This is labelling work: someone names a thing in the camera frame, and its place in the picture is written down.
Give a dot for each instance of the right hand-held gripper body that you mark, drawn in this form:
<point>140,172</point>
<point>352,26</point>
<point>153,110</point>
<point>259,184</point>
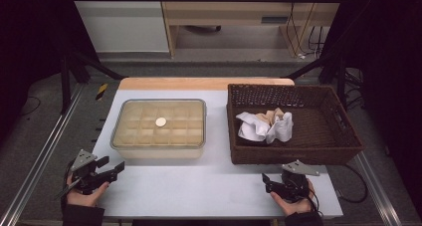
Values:
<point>295,186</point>

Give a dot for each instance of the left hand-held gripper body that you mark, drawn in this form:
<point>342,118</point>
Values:
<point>88,179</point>

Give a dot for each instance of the cream compartment storage box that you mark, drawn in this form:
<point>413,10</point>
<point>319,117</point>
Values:
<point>159,154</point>

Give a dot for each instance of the brown wicker basket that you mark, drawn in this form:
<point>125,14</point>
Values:
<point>315,136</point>

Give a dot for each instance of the beige sock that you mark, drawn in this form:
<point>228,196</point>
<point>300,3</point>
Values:
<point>272,116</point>

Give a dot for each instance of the clear plastic lid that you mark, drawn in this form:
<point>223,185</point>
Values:
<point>180,113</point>

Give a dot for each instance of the person's left hand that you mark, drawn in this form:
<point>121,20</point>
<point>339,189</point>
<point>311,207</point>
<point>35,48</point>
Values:
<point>86,199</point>

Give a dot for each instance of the person's right hand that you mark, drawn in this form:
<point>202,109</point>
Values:
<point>295,207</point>

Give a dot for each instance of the yellow black striped tape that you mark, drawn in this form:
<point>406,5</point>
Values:
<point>102,91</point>

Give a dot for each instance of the black metal stand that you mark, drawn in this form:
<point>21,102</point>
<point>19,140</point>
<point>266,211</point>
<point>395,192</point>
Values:
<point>65,86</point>
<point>341,83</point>

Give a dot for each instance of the white cabinet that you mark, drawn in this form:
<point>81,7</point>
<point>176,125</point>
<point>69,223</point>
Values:
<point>122,27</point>

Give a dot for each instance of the black curtain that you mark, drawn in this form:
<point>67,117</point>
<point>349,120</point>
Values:
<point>391,53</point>
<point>30,37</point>

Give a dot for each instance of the wooden desk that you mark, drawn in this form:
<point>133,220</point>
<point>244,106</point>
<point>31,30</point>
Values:
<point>232,12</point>

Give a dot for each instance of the aluminium rail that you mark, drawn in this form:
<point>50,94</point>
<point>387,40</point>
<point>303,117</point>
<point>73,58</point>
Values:
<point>40,159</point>
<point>381,192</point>

